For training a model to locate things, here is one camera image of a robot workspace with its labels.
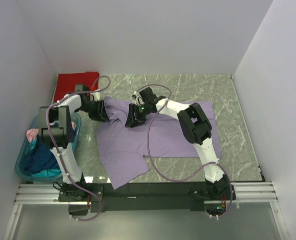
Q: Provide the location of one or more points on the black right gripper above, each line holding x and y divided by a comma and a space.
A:
131, 120

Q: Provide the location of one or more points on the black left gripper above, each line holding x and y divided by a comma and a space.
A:
101, 111

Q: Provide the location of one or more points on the lavender t shirt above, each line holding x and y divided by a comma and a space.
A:
122, 150

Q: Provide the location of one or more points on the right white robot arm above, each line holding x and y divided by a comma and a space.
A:
195, 127

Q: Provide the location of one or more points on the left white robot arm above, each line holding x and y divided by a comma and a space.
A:
56, 131

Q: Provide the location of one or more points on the folded red t shirt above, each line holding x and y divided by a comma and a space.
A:
66, 82

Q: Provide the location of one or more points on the pink garment in basket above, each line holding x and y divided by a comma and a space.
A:
31, 134

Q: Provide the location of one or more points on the navy garment in basket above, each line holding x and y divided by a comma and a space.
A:
41, 157

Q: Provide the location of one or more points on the teal plastic laundry basket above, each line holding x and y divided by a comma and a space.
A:
36, 163

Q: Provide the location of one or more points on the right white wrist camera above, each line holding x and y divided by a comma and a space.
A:
138, 100

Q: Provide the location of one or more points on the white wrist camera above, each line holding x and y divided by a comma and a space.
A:
95, 94
138, 100

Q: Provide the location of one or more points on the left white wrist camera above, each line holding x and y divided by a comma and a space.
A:
95, 94

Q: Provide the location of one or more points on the aluminium frame rail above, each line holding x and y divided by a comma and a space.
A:
243, 192

